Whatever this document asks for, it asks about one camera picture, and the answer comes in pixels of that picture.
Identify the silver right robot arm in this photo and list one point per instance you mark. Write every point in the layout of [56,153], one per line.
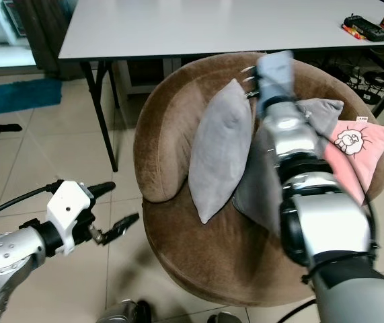
[326,222]

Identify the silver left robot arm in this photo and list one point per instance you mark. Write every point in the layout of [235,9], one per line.
[10,259]

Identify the brown round sofa chair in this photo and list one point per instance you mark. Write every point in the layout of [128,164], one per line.
[218,262]

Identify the teal floor mat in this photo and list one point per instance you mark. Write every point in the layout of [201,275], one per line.
[20,97]

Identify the small grey pillow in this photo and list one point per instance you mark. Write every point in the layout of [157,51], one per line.
[220,151]

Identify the large grey pillow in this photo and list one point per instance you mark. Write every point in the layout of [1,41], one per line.
[255,188]

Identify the pink pillow with fist print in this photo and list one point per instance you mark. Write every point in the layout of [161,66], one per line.
[370,151]

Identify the black metal stand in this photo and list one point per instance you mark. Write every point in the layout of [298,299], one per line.
[0,127]

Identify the robot right leg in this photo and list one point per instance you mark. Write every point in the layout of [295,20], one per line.
[224,317]

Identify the brown curtain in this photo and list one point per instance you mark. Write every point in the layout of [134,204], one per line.
[44,37]

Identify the white table with black legs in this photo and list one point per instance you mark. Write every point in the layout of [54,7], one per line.
[218,27]

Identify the black remote controller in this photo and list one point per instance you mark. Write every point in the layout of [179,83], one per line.
[366,28]

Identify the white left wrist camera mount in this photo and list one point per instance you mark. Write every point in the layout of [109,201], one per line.
[70,205]

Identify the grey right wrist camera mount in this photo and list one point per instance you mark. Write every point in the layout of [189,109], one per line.
[276,74]

